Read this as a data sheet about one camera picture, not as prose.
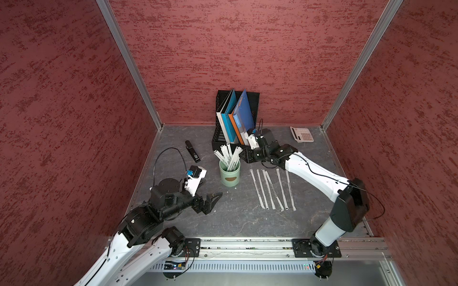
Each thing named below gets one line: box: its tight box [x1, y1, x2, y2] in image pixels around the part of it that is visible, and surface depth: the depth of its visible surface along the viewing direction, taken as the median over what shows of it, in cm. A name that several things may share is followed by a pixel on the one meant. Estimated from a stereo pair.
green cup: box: [218, 159, 241, 188], surface depth 89 cm
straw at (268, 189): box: [261, 168, 277, 210], surface depth 93 cm
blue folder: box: [233, 88, 255, 145], surface depth 92 cm
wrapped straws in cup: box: [213, 143, 243, 172], surface depth 88 cm
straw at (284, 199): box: [276, 168, 290, 211], surface depth 91 cm
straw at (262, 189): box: [256, 168, 270, 211], surface depth 94 cm
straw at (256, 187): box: [249, 168, 266, 210], surface depth 94 cm
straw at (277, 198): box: [264, 170, 285, 212], surface depth 92 cm
